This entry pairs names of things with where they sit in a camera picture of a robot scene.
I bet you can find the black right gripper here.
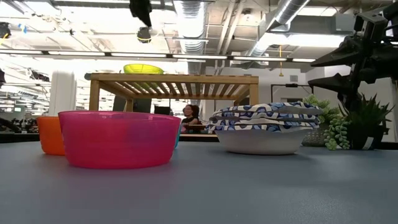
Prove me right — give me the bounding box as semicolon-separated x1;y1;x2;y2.
307;1;398;108

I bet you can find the blue patterned paper bowl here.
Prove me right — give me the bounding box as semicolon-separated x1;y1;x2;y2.
211;101;323;118
206;123;320;156
209;113;321;126

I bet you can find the light green potted plant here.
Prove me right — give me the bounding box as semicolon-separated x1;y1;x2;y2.
300;94;342;147

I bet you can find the dark spiky potted plant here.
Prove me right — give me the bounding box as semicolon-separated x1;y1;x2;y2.
338;92;394;151

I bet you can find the trailing bead succulent plant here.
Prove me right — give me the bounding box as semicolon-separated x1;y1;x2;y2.
323;115;352;151

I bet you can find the person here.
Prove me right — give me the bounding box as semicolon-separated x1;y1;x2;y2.
181;104;201;134

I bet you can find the teal plastic bowl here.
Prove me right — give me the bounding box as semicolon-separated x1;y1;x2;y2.
174;119;183;149

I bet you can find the lime green plastic bowl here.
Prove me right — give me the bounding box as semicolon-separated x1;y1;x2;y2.
123;63;165;75

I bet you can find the long ceiling light strip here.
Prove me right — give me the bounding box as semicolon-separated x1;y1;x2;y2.
0;49;317;63

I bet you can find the pink plastic bowl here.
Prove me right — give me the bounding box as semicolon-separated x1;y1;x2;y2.
58;110;182;170

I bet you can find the white round column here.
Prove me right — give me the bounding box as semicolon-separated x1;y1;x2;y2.
49;70;77;118

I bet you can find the orange plastic bowl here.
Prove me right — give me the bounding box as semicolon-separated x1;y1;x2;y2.
36;116;66;156

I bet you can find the silver ribbed ceiling duct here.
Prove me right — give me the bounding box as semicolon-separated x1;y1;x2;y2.
248;0;312;57
172;0;208;75

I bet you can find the light wooden frame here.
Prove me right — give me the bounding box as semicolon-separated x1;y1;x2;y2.
88;73;259;112

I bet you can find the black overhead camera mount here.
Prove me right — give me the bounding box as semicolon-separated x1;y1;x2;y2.
129;0;154;44

